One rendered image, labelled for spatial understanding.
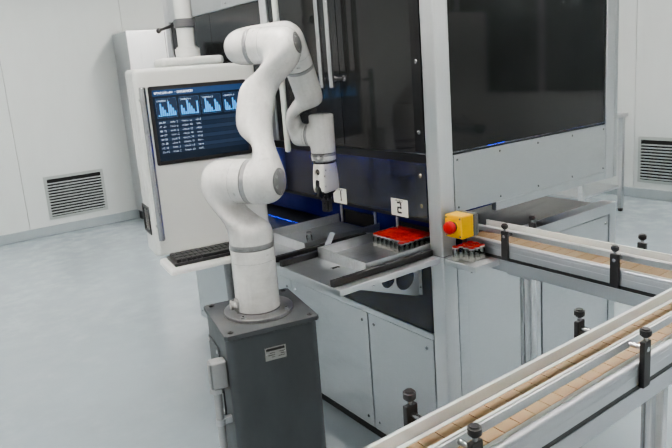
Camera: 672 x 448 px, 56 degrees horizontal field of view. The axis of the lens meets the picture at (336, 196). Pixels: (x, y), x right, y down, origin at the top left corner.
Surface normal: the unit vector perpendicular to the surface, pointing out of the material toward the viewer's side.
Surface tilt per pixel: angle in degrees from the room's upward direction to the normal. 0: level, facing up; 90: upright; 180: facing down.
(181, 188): 90
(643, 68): 90
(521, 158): 90
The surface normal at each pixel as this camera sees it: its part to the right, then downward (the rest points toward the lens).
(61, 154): 0.59, 0.12
